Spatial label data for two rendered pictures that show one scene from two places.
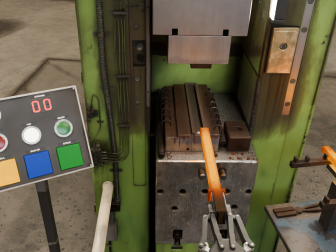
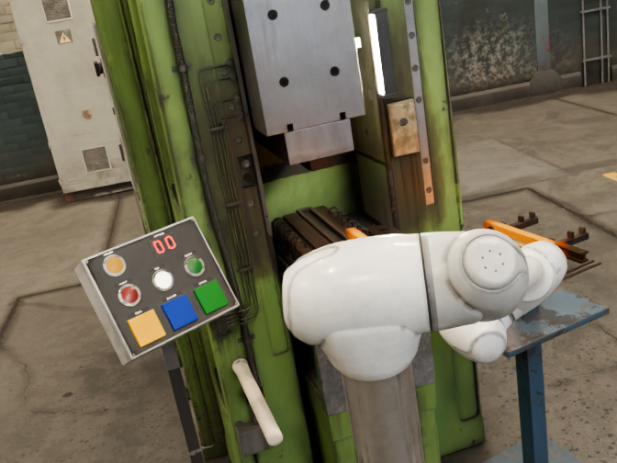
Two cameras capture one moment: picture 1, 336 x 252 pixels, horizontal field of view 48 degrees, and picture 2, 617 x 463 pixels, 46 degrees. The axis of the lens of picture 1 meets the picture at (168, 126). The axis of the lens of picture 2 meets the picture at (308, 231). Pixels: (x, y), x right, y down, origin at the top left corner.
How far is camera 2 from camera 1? 94 cm
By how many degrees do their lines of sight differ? 17
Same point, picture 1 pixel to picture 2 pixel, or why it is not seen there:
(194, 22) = (308, 112)
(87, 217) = not seen: outside the picture
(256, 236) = (449, 389)
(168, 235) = (341, 398)
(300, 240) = not seen: hidden behind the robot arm
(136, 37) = (241, 152)
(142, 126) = (267, 265)
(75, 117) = (203, 252)
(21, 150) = (156, 299)
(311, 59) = (437, 130)
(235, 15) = (348, 95)
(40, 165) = (183, 311)
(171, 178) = not seen: hidden behind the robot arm
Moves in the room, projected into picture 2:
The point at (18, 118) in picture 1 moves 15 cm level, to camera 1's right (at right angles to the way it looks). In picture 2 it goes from (143, 263) to (200, 249)
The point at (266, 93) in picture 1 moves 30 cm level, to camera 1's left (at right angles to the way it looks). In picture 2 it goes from (401, 183) to (313, 204)
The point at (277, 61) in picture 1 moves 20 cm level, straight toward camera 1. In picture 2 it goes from (402, 141) to (408, 155)
